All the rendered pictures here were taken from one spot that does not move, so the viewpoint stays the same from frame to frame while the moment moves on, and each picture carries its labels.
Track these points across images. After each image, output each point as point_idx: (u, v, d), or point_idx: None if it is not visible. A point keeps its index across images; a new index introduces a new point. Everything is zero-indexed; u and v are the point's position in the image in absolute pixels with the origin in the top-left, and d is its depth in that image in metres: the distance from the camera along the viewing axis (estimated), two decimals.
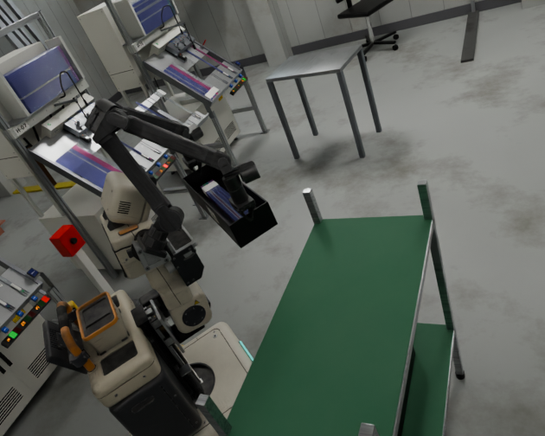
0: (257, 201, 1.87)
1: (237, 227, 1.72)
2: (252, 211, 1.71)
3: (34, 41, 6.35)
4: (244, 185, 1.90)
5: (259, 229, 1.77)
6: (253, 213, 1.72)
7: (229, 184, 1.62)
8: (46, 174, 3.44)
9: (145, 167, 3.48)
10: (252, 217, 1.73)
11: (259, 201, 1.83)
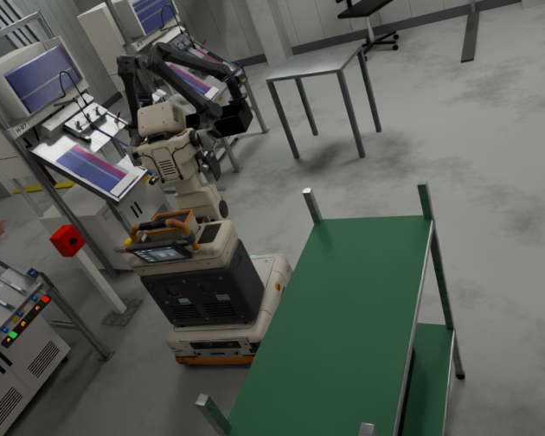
0: (230, 113, 2.75)
1: (241, 116, 2.59)
2: (244, 104, 2.62)
3: (34, 41, 6.35)
4: None
5: (248, 119, 2.67)
6: (245, 105, 2.62)
7: (234, 82, 2.51)
8: (46, 174, 3.44)
9: (145, 167, 3.48)
10: (245, 109, 2.63)
11: (234, 109, 2.73)
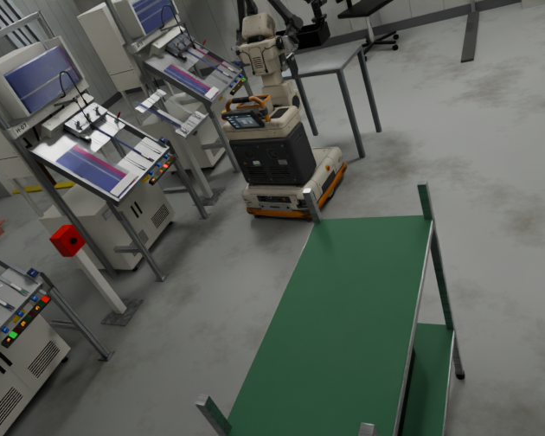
0: (313, 31, 3.55)
1: (319, 32, 3.38)
2: (323, 23, 3.40)
3: (34, 41, 6.35)
4: (303, 26, 3.56)
5: (325, 36, 3.46)
6: (323, 25, 3.40)
7: (317, 4, 3.29)
8: (46, 174, 3.44)
9: (145, 167, 3.48)
10: (323, 28, 3.41)
11: (317, 28, 3.52)
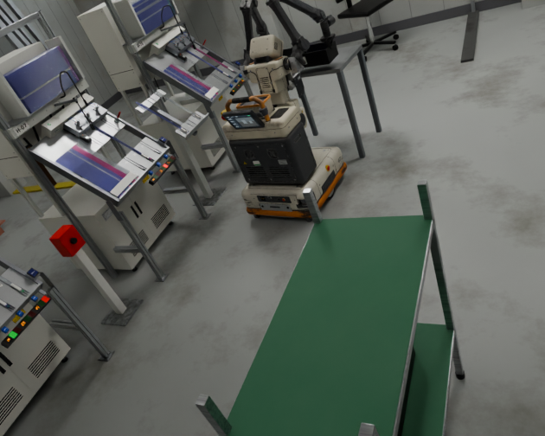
0: (322, 49, 3.66)
1: (328, 51, 3.49)
2: (331, 42, 3.51)
3: (34, 41, 6.35)
4: (311, 44, 3.68)
5: (334, 54, 3.57)
6: (331, 44, 3.52)
7: (325, 24, 3.41)
8: (46, 174, 3.44)
9: (145, 167, 3.48)
10: (331, 47, 3.52)
11: (325, 47, 3.63)
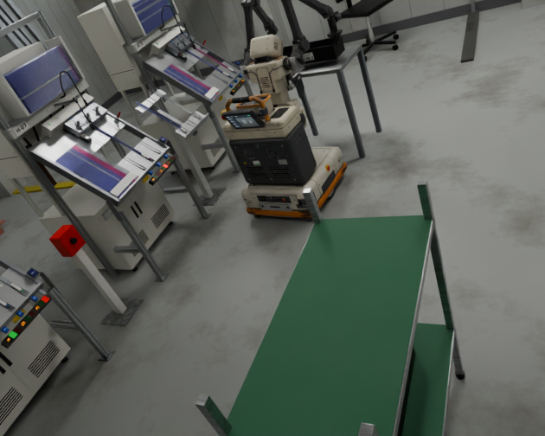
0: (329, 45, 3.74)
1: (335, 47, 3.57)
2: (338, 38, 3.59)
3: (34, 41, 6.35)
4: (318, 41, 3.76)
5: (340, 50, 3.65)
6: (338, 40, 3.60)
7: (333, 21, 3.49)
8: (46, 174, 3.44)
9: (145, 167, 3.48)
10: (338, 42, 3.60)
11: (332, 42, 3.71)
